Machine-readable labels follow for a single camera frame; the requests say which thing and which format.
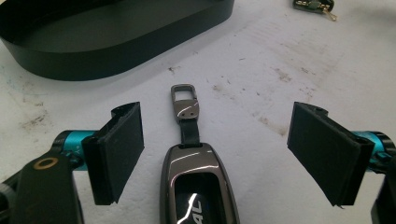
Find metallic grey car key fob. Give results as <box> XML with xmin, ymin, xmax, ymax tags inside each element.
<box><xmin>159</xmin><ymin>83</ymin><xmax>241</xmax><ymax>224</ymax></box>

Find black oval tray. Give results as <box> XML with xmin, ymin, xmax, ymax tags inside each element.
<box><xmin>0</xmin><ymin>0</ymin><xmax>235</xmax><ymax>82</ymax></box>

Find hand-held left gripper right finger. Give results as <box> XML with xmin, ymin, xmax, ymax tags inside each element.
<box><xmin>286</xmin><ymin>101</ymin><xmax>396</xmax><ymax>207</ymax></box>

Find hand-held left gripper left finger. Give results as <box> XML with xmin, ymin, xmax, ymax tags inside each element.
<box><xmin>51</xmin><ymin>101</ymin><xmax>146</xmax><ymax>206</ymax></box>

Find bunch of keys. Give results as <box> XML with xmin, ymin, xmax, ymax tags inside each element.
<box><xmin>292</xmin><ymin>0</ymin><xmax>338</xmax><ymax>22</ymax></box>

